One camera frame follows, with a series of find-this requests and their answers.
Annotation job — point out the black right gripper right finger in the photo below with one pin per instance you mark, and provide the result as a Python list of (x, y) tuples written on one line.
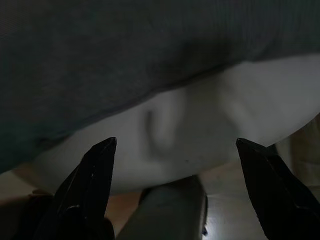
[(272, 190)]

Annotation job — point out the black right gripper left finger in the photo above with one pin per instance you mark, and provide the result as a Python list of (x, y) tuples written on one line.
[(82, 190)]

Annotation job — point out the grey robot leg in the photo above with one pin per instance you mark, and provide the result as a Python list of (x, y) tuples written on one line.
[(165, 215)]

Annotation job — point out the white soft bedding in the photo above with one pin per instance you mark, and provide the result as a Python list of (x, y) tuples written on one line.
[(200, 125)]

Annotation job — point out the dark grey ribbed fabric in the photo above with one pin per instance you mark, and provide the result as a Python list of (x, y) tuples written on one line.
[(100, 62)]

